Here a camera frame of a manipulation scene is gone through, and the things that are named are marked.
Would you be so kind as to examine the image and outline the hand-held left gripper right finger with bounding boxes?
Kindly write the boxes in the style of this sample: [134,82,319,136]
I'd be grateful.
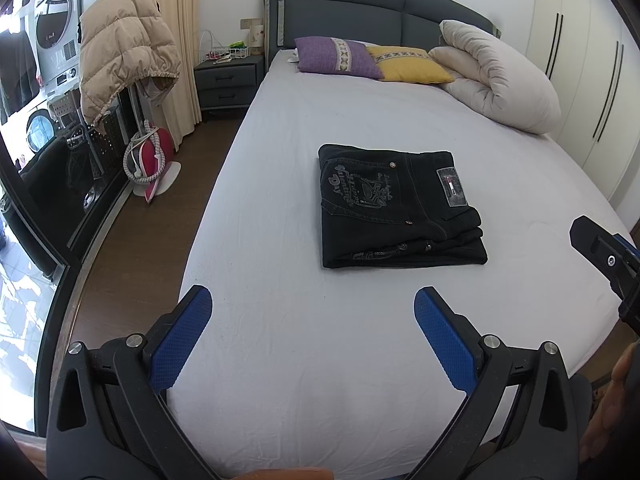
[406,286,590,480]

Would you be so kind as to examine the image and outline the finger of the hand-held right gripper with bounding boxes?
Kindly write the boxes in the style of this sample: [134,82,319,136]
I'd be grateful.
[570,215,640,336]

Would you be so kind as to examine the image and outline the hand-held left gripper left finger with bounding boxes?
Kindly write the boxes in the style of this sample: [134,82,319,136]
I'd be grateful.
[45,284,221,480]

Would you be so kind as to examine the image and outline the black denim pants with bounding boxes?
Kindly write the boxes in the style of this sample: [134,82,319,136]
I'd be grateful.
[318,143,489,270]

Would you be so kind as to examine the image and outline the glass sliding door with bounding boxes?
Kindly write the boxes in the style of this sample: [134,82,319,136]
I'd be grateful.
[0,0,146,436]

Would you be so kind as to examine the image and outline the bed with white sheet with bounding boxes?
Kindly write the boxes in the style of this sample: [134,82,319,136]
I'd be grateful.
[165,40,635,480]

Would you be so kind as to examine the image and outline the white wardrobe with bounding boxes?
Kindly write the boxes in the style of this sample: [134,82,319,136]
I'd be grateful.
[525,0,640,217]

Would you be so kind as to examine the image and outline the rolled white duvet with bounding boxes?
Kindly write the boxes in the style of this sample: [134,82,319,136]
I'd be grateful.
[429,20,564,135]

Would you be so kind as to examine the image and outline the red appliance on white stand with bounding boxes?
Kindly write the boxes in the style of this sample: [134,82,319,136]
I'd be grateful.
[123,120,184,204]

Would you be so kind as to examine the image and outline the yellow pillow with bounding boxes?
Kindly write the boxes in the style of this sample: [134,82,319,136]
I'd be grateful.
[366,46,455,84]

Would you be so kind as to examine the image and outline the white washing machine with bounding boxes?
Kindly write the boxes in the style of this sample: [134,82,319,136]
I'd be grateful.
[24,99,68,157]

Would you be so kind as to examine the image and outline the grey nightstand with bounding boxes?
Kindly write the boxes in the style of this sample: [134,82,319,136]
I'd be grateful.
[193,55,265,112]

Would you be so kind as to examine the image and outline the beige puffer jacket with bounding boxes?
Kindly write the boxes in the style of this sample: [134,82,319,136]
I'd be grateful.
[78,0,182,134]

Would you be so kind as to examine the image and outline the purple pillow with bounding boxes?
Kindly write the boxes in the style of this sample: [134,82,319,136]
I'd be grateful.
[293,36,385,80]

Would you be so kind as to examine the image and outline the dark hanging garment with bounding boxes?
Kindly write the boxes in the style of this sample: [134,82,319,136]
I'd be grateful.
[0,30,42,123]

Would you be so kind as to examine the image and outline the white box on nightstand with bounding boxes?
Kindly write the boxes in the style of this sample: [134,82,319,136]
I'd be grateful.
[249,17,266,56]

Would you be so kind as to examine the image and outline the grey padded headboard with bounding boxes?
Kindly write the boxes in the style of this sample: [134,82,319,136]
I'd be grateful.
[263,0,503,63]

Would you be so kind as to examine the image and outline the beige curtain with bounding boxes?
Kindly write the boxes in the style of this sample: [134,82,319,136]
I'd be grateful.
[142,0,203,139]

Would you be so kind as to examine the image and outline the white dryer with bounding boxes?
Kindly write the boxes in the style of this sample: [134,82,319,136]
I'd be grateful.
[31,0,85,83]

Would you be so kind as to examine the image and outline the white wire basket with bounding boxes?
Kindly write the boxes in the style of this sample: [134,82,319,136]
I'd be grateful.
[200,30,250,62]

